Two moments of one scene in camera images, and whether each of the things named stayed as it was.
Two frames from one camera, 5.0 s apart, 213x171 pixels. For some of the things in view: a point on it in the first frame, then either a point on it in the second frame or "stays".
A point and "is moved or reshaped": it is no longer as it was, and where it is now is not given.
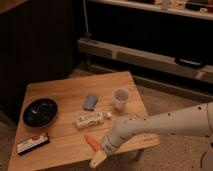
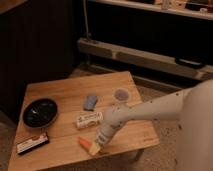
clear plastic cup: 121,97 stays
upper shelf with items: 200,9 stays
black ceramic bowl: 39,112 stays
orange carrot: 94,144 is moved or reshaped
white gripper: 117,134 → 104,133
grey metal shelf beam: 199,71 stays
